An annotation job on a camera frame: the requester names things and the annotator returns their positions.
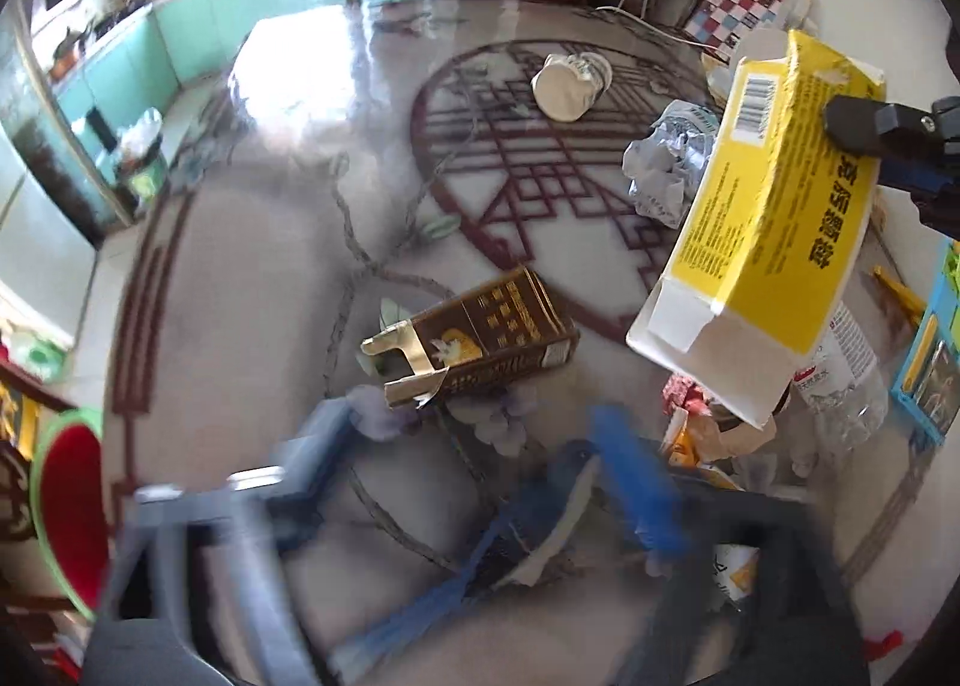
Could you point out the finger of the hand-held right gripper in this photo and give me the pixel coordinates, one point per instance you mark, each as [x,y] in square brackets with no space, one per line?
[862,124]
[943,210]

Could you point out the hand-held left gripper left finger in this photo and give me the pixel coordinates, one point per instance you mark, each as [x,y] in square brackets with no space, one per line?
[322,453]

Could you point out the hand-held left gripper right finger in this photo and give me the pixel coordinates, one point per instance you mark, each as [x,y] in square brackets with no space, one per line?
[630,476]

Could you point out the yellow cardboard box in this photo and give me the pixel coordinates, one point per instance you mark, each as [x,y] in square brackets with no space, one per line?
[772,206]

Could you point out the large white paper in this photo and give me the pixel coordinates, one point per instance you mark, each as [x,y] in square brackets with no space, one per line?
[656,187]

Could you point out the red basin with green rim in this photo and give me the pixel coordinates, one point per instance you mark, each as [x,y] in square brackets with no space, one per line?
[71,513]

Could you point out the green kitchen trash bin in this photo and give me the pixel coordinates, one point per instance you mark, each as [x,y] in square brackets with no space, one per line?
[142,161]

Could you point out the orange snack wrapper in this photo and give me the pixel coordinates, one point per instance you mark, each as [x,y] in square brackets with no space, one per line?
[694,446]

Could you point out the yellow plastic piece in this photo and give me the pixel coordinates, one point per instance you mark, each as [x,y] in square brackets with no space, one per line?
[900,292]

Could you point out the blue flat package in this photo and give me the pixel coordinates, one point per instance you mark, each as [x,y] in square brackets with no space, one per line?
[926,356]

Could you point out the checkered red white box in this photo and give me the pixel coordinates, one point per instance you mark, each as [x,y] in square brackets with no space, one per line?
[739,0]

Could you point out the floral printed tablecloth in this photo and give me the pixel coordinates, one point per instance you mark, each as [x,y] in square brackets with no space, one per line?
[247,281]

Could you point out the clear plastic bottle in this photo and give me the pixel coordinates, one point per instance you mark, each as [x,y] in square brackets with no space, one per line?
[844,379]

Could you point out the brown carton box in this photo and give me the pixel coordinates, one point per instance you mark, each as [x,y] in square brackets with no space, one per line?
[495,334]

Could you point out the white paper cup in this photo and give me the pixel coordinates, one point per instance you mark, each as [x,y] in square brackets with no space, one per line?
[564,90]

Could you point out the carved wooden chair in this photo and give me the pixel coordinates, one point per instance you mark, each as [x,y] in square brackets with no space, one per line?
[22,380]

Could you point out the teal kitchen cabinets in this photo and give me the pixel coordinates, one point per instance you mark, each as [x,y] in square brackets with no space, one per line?
[225,11]

